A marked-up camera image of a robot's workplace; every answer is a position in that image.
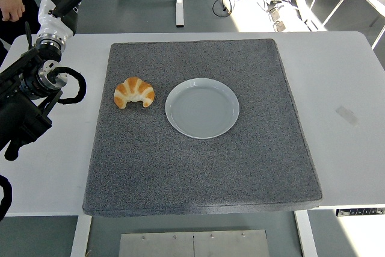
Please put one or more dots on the pale grey round plate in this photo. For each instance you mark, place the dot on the pale grey round plate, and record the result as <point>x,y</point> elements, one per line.
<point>202,109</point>

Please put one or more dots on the grey speckled mat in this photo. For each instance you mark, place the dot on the grey speckled mat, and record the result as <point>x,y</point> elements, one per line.
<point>195,172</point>

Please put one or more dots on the white table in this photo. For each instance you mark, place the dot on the white table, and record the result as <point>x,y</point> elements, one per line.
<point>340,163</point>

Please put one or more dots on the grey metal plate with screws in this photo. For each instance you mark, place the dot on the grey metal plate with screws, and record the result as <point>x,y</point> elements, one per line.
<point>192,245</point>

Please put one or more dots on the golden croissant bread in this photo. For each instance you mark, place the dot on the golden croissant bread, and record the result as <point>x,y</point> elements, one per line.
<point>135,88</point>

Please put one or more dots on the clear tape piece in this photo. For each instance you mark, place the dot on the clear tape piece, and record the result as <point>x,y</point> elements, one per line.
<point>347,115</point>

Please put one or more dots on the person's hand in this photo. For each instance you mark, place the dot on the person's hand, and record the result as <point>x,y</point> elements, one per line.
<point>12,10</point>

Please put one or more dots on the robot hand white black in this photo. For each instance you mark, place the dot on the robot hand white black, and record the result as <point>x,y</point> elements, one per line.
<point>52,25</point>

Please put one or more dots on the table height control panel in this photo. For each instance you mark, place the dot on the table height control panel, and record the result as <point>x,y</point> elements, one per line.
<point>361,212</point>

